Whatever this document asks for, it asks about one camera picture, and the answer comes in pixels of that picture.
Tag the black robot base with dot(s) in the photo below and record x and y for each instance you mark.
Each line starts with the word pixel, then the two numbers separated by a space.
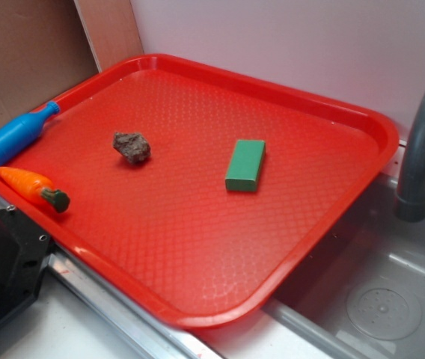
pixel 24 254

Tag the brown grey rock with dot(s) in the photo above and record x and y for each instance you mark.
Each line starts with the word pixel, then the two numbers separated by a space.
pixel 134 147

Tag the green rectangular block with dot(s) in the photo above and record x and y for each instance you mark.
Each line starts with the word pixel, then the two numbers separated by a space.
pixel 243 173

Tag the red plastic tray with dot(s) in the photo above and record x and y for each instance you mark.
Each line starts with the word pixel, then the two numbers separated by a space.
pixel 166 232

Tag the orange toy carrot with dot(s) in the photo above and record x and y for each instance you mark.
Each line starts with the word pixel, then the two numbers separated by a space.
pixel 35 188

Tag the grey toy sink basin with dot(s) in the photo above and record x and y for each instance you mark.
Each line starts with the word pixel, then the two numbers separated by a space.
pixel 360 292

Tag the blue toy bottle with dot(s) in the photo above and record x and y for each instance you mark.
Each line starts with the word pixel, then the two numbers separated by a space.
pixel 19 133

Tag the brown cardboard panel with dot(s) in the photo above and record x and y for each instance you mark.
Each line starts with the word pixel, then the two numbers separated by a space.
pixel 47 47

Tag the grey toy faucet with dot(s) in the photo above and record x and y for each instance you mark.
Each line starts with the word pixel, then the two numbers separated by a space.
pixel 420 149

